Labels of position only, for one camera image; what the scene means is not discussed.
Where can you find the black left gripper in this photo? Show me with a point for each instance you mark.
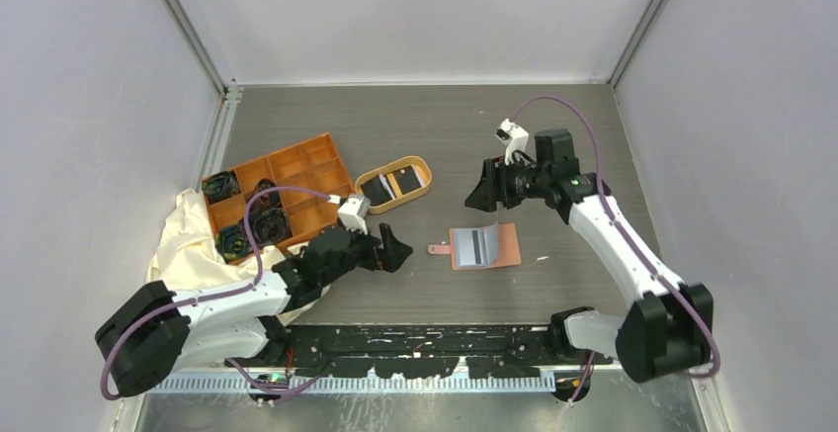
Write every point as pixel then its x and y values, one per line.
pixel 388 258

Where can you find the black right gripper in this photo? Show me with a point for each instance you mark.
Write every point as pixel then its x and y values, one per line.
pixel 494 186

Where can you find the black card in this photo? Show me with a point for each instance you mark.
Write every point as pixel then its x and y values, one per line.
pixel 377 190
pixel 407 180

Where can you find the oval wooden card tray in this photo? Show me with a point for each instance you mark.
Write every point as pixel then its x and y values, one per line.
pixel 422 169

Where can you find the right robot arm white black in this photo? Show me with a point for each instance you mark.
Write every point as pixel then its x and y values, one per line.
pixel 668 326

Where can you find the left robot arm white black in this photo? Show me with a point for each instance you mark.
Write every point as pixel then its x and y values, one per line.
pixel 158 331

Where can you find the orange compartment tray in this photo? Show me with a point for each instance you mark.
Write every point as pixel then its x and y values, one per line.
pixel 301 173

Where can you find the dark rolled belt lower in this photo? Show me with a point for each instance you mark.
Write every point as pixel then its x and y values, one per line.
pixel 269 226

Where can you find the dark rolled belt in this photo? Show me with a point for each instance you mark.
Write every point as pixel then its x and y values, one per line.
pixel 220 186
pixel 264 197
pixel 232 244
pixel 269 226

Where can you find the dark rolled belt middle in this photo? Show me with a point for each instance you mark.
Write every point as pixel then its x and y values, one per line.
pixel 264 197

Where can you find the dark rolled belt bottom left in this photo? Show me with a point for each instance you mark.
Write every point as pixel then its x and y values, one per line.
pixel 232 244

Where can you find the dark rolled belt upper left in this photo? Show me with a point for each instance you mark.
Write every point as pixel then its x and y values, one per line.
pixel 220 186

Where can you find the cream cloth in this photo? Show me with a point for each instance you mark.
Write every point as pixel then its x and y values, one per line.
pixel 186 258

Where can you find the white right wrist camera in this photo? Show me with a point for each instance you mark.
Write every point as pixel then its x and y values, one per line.
pixel 514 138

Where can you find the black mounting base plate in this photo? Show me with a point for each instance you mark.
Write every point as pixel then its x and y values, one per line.
pixel 414 351

